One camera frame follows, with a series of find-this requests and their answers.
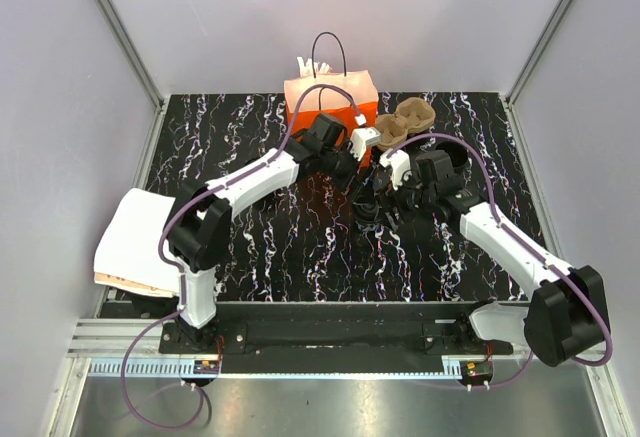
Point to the brown cardboard cup carrier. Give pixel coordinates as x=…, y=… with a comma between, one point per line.
x=412, y=116

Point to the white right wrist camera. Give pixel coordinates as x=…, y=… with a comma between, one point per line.
x=398, y=165

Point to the grey slotted cable duct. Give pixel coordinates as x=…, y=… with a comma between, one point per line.
x=291, y=367

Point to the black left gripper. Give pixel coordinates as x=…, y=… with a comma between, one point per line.
x=350, y=186

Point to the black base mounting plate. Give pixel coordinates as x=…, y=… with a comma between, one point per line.
x=403, y=331

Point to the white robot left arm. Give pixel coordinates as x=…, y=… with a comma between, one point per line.
x=197, y=231

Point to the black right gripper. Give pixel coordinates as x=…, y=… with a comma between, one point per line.
x=389, y=198

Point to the white napkin stack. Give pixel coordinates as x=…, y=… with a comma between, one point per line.
x=127, y=255

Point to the black coffee cup lid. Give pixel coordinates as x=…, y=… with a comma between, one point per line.
x=367, y=210

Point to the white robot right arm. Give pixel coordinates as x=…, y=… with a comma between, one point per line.
x=567, y=312

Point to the orange paper bag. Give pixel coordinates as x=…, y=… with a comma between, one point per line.
x=349, y=96

